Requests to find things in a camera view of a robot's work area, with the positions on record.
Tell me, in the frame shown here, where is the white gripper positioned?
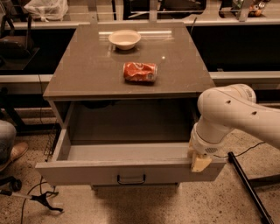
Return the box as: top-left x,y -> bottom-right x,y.
189,126 -> 221,172

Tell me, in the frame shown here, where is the grey top drawer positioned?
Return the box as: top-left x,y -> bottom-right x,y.
36,99 -> 226,186

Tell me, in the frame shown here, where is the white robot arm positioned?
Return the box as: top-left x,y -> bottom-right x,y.
189,84 -> 280,172

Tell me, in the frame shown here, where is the grey drawer cabinet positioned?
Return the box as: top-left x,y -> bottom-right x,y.
42,22 -> 219,191

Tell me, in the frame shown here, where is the black metal stand leg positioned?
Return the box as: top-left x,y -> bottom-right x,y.
227,152 -> 280,224

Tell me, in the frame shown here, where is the crushed red soda can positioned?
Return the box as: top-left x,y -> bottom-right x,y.
123,62 -> 158,82

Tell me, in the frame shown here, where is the white paper bowl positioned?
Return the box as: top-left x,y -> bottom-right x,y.
108,30 -> 141,50

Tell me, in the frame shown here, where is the black grabber tool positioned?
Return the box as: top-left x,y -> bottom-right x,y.
0,190 -> 63,213

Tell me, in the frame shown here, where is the brown shoe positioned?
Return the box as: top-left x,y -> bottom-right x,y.
10,142 -> 28,161

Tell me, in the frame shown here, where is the blue jeans leg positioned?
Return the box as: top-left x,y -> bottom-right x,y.
0,121 -> 17,172

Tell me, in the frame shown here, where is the white plastic bag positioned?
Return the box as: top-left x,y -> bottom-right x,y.
24,0 -> 68,22

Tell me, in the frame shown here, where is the black floor cable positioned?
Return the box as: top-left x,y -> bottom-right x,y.
213,141 -> 266,159

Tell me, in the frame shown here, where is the black wire basket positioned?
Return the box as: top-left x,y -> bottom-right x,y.
44,129 -> 60,162

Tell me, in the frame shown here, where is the dark bag with handles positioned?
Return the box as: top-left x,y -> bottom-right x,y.
0,15 -> 33,59

